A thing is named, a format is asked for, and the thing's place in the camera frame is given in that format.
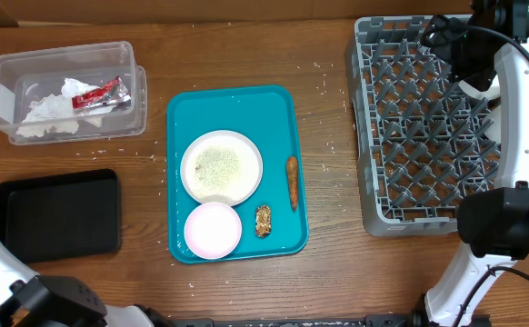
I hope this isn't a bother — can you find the white bowl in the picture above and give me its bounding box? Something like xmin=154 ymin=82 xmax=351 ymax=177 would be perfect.
xmin=457 ymin=74 xmax=502 ymax=102

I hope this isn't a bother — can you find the red snack wrapper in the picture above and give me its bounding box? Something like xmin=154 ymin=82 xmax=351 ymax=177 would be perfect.
xmin=72 ymin=76 xmax=131 ymax=110

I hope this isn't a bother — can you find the white cup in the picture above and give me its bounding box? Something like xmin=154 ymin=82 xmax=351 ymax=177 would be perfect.
xmin=484 ymin=105 xmax=501 ymax=143

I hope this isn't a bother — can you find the white napkin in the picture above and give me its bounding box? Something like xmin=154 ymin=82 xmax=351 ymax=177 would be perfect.
xmin=60 ymin=78 xmax=115 ymax=118
xmin=16 ymin=94 xmax=79 ymax=137

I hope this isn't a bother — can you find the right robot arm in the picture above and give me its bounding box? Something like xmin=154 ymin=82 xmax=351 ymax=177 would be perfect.
xmin=408 ymin=0 xmax=529 ymax=327

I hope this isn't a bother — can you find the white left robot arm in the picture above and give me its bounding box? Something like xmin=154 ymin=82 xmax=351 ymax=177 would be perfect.
xmin=0 ymin=242 xmax=175 ymax=327

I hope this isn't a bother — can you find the gray dishwasher rack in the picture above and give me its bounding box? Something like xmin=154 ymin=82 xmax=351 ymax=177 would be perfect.
xmin=346 ymin=16 xmax=501 ymax=236

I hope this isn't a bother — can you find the orange carrot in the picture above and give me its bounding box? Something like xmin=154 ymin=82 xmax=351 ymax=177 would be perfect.
xmin=286 ymin=156 xmax=298 ymax=212

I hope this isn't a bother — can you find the brown granola bar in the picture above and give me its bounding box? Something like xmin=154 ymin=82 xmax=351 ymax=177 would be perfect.
xmin=255 ymin=205 xmax=272 ymax=238

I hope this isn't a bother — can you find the black tray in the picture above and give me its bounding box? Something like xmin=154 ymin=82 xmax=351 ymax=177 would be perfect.
xmin=0 ymin=169 xmax=122 ymax=263

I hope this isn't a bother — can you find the clear plastic bin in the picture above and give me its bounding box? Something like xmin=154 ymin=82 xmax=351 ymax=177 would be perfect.
xmin=0 ymin=41 xmax=147 ymax=145

